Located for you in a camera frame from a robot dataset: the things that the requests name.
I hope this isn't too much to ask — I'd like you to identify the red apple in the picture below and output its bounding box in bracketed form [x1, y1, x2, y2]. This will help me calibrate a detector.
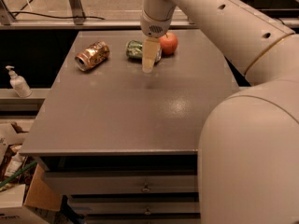
[159, 32, 178, 56]

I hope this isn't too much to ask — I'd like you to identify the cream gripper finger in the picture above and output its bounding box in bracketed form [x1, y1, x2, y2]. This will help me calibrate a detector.
[142, 37, 161, 74]

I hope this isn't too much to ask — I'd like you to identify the cardboard box with clutter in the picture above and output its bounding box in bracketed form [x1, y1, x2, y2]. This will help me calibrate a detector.
[0, 123, 62, 224]

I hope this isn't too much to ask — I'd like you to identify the grey drawer cabinet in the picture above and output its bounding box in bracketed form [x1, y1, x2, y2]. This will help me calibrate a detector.
[21, 30, 238, 224]

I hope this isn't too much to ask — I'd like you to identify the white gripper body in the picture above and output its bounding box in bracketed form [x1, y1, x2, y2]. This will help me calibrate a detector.
[140, 11, 171, 38]

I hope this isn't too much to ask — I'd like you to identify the white pump sanitizer bottle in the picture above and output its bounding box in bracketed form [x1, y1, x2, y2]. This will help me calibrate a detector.
[6, 65, 32, 98]

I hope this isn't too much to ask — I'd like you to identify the green stick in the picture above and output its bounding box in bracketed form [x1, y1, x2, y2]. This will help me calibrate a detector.
[0, 161, 37, 188]

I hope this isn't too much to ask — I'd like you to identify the grey drawer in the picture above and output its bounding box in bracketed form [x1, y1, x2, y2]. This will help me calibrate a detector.
[42, 171, 198, 195]
[68, 193, 200, 215]

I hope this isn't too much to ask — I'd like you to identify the top grey drawer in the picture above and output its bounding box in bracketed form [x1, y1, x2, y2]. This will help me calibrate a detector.
[42, 171, 198, 195]

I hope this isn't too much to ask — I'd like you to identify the black floor cable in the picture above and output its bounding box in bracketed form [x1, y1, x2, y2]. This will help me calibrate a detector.
[8, 10, 107, 21]

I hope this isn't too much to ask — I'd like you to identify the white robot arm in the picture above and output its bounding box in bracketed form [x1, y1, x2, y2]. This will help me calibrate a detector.
[141, 0, 299, 224]

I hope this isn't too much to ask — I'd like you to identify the middle grey drawer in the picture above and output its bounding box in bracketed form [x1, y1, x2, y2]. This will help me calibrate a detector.
[68, 193, 200, 215]

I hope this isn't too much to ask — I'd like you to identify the green soda can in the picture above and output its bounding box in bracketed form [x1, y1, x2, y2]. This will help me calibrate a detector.
[125, 40, 162, 63]

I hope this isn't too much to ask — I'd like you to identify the gold dented soda can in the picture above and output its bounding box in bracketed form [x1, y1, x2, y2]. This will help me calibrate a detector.
[75, 41, 110, 72]

